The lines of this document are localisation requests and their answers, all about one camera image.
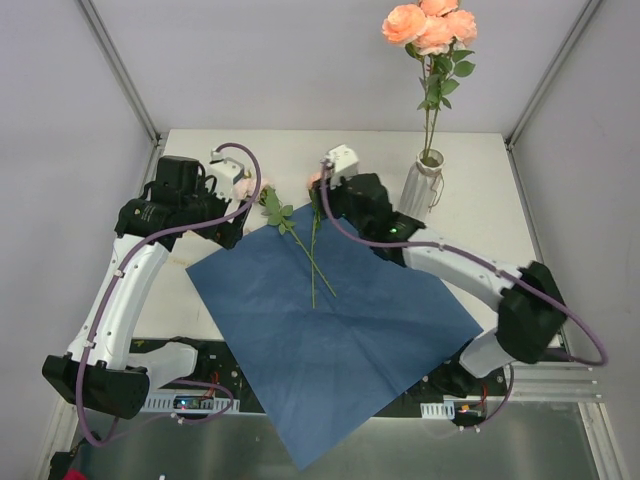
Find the left aluminium frame post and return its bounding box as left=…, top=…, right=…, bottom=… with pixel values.
left=74, top=0, right=166, bottom=146

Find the red black object corner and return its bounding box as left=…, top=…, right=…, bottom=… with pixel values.
left=47, top=438, right=90, bottom=480

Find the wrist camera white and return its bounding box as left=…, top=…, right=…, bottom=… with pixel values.
left=321, top=144, right=359, bottom=186
left=205, top=150, right=245, bottom=201

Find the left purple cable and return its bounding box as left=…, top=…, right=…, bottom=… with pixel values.
left=74, top=142, right=263, bottom=447

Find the white cable duct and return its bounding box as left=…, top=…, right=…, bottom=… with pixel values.
left=420, top=400, right=456, bottom=421
left=140, top=392, right=240, bottom=415

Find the white ribbed ceramic vase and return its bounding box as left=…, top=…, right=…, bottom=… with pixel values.
left=397, top=149, right=445, bottom=221

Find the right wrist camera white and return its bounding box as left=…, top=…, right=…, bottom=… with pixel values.
left=321, top=144, right=359, bottom=186

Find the left white cable duct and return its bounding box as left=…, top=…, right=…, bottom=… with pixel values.
left=140, top=392, right=240, bottom=415

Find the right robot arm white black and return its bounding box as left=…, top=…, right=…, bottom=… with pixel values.
left=309, top=173, right=566, bottom=398

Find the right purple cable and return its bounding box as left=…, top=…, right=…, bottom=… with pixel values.
left=319, top=157, right=610, bottom=367

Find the cream printed ribbon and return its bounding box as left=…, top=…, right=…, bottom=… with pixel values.
left=167, top=255, right=194, bottom=269

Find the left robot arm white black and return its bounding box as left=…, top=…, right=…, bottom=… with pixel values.
left=42, top=152, right=247, bottom=419

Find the right white cable duct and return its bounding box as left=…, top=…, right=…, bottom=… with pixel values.
left=420, top=400, right=456, bottom=421

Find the right aluminium frame post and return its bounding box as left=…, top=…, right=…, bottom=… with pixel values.
left=505, top=0, right=605, bottom=151

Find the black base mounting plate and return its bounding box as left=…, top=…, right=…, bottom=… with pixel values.
left=147, top=337, right=510, bottom=424

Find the pink flower stem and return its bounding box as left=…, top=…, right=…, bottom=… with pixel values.
left=381, top=0, right=478, bottom=167
left=307, top=172, right=321, bottom=308
left=234, top=177, right=336, bottom=296

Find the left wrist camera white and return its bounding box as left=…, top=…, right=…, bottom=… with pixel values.
left=205, top=150, right=245, bottom=201

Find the purple cable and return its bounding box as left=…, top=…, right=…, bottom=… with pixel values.
left=74, top=142, right=263, bottom=447
left=319, top=157, right=610, bottom=367

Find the blue wrapping paper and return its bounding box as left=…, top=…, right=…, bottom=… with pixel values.
left=187, top=206, right=481, bottom=468

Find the aluminium frame post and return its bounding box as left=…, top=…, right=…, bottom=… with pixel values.
left=74, top=0, right=166, bottom=146
left=505, top=0, right=605, bottom=151

